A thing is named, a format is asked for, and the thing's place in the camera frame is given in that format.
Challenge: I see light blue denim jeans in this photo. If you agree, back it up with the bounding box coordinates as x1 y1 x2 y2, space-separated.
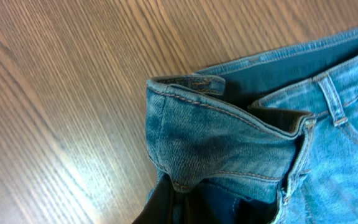
136 28 358 223

